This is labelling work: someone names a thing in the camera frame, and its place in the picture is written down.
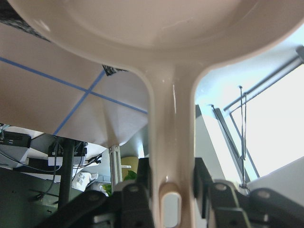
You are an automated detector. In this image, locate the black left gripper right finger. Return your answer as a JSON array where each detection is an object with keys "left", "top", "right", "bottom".
[{"left": 193, "top": 157, "right": 252, "bottom": 228}]

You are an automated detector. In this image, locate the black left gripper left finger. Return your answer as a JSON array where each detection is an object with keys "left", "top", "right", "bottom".
[{"left": 114, "top": 158, "right": 154, "bottom": 228}]

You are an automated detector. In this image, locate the beige plastic dustpan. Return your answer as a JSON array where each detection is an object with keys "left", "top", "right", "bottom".
[{"left": 10, "top": 0, "right": 304, "bottom": 228}]

